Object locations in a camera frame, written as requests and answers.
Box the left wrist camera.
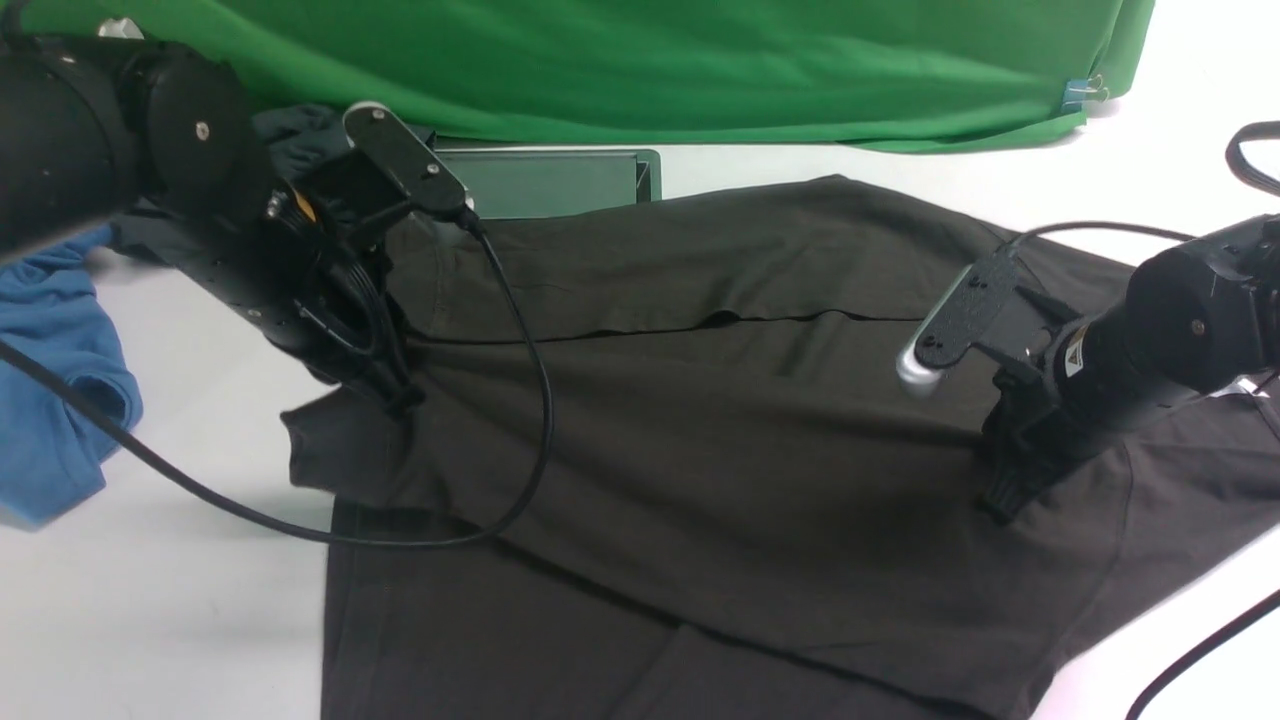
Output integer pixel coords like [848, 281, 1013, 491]
[342, 101, 477, 229]

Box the black camera cable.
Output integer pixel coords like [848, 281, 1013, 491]
[0, 211, 556, 551]
[1005, 120, 1280, 720]

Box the blue crumpled garment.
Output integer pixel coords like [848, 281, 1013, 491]
[0, 225, 143, 529]

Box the dark teal crumpled garment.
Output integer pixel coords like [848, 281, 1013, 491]
[108, 104, 438, 266]

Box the black left camera cable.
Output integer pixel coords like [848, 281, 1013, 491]
[0, 211, 556, 551]

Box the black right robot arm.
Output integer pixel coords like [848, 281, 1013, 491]
[980, 215, 1277, 524]

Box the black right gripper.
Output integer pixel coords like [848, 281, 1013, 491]
[977, 284, 1190, 527]

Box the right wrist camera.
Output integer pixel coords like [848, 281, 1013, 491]
[895, 249, 1030, 398]

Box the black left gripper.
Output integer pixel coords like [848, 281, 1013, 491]
[186, 150, 425, 416]

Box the gray recessed cable tray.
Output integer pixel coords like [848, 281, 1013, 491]
[439, 149, 662, 220]

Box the black right camera cable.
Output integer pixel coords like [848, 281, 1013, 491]
[1005, 120, 1280, 720]

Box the green backdrop cloth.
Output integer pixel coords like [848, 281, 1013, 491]
[20, 1, 1155, 154]

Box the blue binder clip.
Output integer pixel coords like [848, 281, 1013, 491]
[1060, 76, 1110, 114]

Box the dark gray long-sleeve top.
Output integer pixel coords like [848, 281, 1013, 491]
[320, 176, 1277, 719]

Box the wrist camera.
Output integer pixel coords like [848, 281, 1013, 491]
[895, 249, 1030, 398]
[342, 101, 477, 229]

